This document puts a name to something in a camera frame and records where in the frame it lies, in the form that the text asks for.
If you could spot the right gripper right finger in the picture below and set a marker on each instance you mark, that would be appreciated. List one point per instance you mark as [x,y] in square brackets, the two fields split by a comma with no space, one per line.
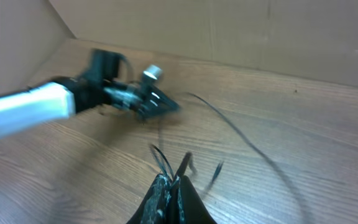
[191,208]

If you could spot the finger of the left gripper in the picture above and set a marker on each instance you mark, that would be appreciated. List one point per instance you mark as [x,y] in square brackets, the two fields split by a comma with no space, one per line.
[156,103]

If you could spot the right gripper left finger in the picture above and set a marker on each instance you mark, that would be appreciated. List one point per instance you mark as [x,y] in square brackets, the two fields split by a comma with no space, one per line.
[153,207]

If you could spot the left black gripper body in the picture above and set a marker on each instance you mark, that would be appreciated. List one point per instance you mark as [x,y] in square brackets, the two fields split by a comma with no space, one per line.
[126,97]

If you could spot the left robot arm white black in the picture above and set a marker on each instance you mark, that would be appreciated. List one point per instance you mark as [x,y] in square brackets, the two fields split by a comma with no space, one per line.
[64,97]

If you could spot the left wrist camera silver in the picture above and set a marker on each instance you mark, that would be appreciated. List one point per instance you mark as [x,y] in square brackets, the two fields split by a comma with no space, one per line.
[151,74]

